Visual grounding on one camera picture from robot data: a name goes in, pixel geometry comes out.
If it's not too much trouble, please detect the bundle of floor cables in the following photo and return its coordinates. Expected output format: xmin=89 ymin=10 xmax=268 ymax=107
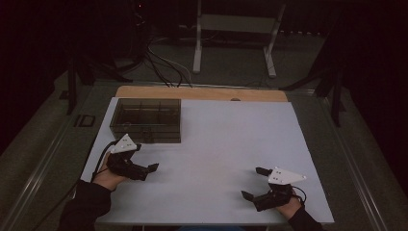
xmin=144 ymin=37 xmax=194 ymax=89

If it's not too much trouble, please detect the white table board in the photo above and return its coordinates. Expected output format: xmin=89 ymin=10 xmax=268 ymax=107
xmin=79 ymin=96 xmax=336 ymax=225

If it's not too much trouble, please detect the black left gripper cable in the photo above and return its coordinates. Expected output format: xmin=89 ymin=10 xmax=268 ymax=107
xmin=89 ymin=140 xmax=120 ymax=185

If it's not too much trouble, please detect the white metal stand frame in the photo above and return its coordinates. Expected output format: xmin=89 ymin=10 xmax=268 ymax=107
xmin=191 ymin=0 xmax=287 ymax=79

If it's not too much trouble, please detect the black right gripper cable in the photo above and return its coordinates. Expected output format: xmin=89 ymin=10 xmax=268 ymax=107
xmin=291 ymin=185 xmax=308 ymax=205

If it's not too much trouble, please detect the wooden table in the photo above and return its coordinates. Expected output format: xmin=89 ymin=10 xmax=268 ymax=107
xmin=115 ymin=85 xmax=289 ymax=103

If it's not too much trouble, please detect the dark transparent compartment box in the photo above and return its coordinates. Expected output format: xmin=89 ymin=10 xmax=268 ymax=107
xmin=109 ymin=97 xmax=183 ymax=144

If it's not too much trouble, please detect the dark equipment rack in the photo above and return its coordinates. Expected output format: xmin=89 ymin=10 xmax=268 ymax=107
xmin=126 ymin=0 xmax=152 ymax=65

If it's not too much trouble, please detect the black floor bracket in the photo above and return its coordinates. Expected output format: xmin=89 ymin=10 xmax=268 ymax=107
xmin=73 ymin=114 xmax=96 ymax=128

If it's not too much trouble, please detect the person's right hand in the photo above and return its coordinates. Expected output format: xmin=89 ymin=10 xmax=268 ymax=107
xmin=275 ymin=192 xmax=305 ymax=221

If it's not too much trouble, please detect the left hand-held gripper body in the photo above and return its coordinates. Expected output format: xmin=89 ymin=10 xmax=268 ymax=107
xmin=106 ymin=133 xmax=150 ymax=182

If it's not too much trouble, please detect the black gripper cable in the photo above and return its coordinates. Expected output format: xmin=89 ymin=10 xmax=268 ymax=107
xmin=291 ymin=185 xmax=308 ymax=205
xmin=89 ymin=140 xmax=120 ymax=185

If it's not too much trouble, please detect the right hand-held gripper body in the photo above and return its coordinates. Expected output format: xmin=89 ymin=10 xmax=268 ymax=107
xmin=252 ymin=166 xmax=308 ymax=213

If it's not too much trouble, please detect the black metal stand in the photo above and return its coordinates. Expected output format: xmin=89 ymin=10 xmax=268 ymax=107
xmin=278 ymin=30 xmax=349 ymax=128
xmin=64 ymin=52 xmax=135 ymax=116

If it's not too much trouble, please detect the person's left hand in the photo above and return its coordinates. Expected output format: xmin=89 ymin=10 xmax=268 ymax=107
xmin=91 ymin=151 xmax=130 ymax=193

